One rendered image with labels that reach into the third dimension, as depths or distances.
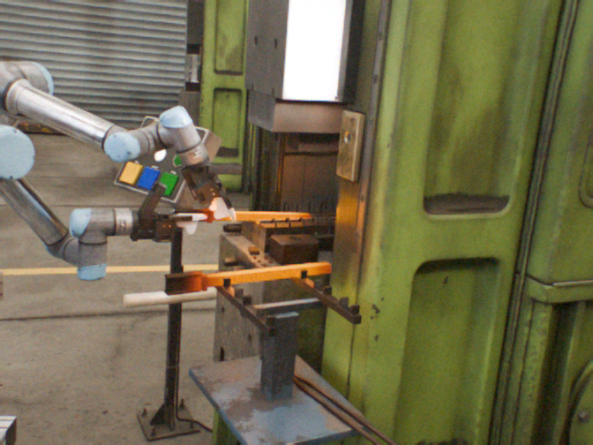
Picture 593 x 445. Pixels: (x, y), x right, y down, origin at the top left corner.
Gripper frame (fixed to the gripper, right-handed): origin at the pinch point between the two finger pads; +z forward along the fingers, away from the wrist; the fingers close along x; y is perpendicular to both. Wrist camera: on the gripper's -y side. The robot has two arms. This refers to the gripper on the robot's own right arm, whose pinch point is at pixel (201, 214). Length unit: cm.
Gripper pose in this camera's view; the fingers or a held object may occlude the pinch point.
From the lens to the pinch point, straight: 202.5
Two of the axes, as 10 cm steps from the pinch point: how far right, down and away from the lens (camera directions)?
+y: -1.0, 9.7, 2.4
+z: 9.0, -0.2, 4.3
